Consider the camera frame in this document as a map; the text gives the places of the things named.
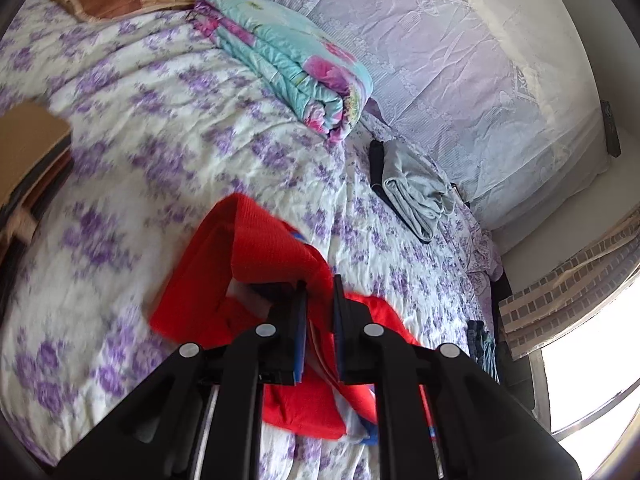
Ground beige checkered curtain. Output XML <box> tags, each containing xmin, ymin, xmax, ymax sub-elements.
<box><xmin>499</xmin><ymin>208</ymin><xmax>639</xmax><ymax>360</ymax></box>

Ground white lace covered headboard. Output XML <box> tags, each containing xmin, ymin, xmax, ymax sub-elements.
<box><xmin>273</xmin><ymin>0</ymin><xmax>608</xmax><ymax>231</ymax></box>

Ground purple floral bed sheet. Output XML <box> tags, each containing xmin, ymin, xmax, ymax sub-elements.
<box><xmin>1</xmin><ymin>0</ymin><xmax>491</xmax><ymax>465</ymax></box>

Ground folded grey pants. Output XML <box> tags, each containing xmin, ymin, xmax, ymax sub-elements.
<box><xmin>381</xmin><ymin>140</ymin><xmax>454</xmax><ymax>244</ymax></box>

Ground red pants with blue stripe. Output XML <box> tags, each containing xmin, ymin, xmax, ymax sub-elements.
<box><xmin>148</xmin><ymin>192</ymin><xmax>442</xmax><ymax>447</ymax></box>

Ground purple floral pillow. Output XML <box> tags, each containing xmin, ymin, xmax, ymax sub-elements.
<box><xmin>449</xmin><ymin>191</ymin><xmax>503</xmax><ymax>282</ymax></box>

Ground blue denim jeans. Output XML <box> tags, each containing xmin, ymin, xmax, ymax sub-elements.
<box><xmin>466</xmin><ymin>320</ymin><xmax>500</xmax><ymax>382</ymax></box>

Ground folded floral quilt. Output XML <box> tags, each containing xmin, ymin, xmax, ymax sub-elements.
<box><xmin>192</xmin><ymin>0</ymin><xmax>373</xmax><ymax>142</ymax></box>

